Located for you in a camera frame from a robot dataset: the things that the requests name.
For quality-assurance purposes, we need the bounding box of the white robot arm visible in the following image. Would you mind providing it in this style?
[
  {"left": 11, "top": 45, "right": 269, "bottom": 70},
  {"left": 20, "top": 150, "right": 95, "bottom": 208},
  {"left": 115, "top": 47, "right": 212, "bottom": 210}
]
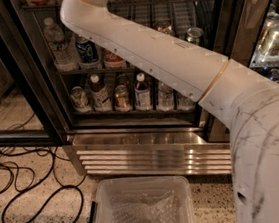
[{"left": 60, "top": 0, "right": 279, "bottom": 223}]

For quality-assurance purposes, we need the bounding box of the gold can bottom shelf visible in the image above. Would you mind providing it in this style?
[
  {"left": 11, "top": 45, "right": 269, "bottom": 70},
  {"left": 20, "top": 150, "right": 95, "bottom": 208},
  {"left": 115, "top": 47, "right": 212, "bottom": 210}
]
[{"left": 114, "top": 84, "right": 132, "bottom": 112}]

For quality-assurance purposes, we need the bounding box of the stainless steel fridge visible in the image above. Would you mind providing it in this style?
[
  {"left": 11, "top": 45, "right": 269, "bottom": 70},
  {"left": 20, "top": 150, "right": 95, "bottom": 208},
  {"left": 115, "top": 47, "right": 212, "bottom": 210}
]
[{"left": 0, "top": 0, "right": 279, "bottom": 201}]

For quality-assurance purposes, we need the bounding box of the clear water bottle bottom shelf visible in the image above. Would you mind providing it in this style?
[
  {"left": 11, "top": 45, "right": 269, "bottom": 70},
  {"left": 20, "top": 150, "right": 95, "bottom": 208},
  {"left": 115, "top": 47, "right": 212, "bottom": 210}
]
[{"left": 156, "top": 82, "right": 174, "bottom": 112}]

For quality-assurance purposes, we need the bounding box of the clear water bottle shelf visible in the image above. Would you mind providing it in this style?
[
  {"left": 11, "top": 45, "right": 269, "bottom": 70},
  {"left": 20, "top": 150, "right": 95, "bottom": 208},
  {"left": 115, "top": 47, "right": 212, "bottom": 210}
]
[
  {"left": 156, "top": 82, "right": 174, "bottom": 112},
  {"left": 43, "top": 17, "right": 78, "bottom": 72}
]

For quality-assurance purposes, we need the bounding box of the red coca cola can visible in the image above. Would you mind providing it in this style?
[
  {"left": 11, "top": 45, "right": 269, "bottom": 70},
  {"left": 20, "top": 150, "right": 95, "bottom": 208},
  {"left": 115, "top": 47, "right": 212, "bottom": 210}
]
[{"left": 103, "top": 50, "right": 126, "bottom": 69}]

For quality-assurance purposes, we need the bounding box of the green white can bottom shelf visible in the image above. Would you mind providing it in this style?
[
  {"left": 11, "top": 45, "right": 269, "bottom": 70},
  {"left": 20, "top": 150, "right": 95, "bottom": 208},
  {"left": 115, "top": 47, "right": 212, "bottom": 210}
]
[{"left": 70, "top": 86, "right": 91, "bottom": 113}]

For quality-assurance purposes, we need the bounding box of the blue pepsi can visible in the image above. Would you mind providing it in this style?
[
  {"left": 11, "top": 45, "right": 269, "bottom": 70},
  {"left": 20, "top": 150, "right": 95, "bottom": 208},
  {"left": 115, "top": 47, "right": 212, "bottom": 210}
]
[{"left": 75, "top": 35, "right": 98, "bottom": 63}]

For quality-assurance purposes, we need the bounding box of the rear gold soda can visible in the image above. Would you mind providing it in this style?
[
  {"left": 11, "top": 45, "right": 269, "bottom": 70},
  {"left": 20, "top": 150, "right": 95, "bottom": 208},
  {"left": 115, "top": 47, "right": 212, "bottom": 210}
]
[{"left": 155, "top": 20, "right": 175, "bottom": 36}]

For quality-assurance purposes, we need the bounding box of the clear water bottle middle shelf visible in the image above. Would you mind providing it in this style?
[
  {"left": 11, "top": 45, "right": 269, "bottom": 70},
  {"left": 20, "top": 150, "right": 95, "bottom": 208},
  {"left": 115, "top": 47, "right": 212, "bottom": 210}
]
[{"left": 43, "top": 17, "right": 78, "bottom": 72}]

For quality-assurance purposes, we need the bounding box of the green soda can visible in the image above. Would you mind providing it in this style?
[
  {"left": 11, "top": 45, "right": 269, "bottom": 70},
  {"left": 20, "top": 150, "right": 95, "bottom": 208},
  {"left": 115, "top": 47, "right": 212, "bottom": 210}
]
[{"left": 185, "top": 27, "right": 204, "bottom": 45}]

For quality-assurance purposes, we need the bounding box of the open glass fridge door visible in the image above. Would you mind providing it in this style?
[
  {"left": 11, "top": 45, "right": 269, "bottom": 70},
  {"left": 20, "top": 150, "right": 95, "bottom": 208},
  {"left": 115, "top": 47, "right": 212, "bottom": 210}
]
[{"left": 0, "top": 0, "right": 67, "bottom": 147}]

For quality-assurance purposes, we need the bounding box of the right glass fridge door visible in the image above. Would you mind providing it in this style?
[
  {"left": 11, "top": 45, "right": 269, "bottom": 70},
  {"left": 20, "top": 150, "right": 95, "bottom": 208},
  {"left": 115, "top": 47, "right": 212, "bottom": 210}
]
[{"left": 190, "top": 0, "right": 279, "bottom": 145}]

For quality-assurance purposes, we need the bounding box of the dark juice bottle white label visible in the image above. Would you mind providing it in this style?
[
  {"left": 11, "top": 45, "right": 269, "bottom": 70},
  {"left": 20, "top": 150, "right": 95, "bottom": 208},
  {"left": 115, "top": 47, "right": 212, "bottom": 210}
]
[{"left": 134, "top": 72, "right": 152, "bottom": 111}]

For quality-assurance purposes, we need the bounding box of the brown tea bottle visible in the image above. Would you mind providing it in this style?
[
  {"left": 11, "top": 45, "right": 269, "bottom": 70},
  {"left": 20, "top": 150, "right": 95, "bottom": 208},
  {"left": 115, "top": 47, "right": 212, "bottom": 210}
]
[{"left": 89, "top": 74, "right": 112, "bottom": 112}]

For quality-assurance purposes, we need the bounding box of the clear water bottle bottom right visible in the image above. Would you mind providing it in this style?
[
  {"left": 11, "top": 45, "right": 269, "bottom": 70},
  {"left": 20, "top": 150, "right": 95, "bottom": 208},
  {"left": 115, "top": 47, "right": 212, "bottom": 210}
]
[{"left": 177, "top": 93, "right": 195, "bottom": 111}]

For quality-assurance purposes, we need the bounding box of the clear plastic bin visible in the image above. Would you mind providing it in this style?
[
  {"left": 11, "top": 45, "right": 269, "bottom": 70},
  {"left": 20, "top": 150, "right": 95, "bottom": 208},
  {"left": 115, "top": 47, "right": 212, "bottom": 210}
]
[{"left": 93, "top": 176, "right": 195, "bottom": 223}]

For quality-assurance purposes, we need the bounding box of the bubble wrap sheet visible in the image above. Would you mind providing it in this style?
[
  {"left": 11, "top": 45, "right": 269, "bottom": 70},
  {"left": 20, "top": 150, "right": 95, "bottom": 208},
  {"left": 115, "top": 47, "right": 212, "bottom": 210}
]
[{"left": 110, "top": 190, "right": 179, "bottom": 223}]

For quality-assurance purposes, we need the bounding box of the black cable on floor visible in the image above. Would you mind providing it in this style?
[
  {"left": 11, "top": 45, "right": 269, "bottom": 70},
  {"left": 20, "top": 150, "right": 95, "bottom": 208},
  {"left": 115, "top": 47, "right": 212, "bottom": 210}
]
[{"left": 0, "top": 47, "right": 92, "bottom": 223}]

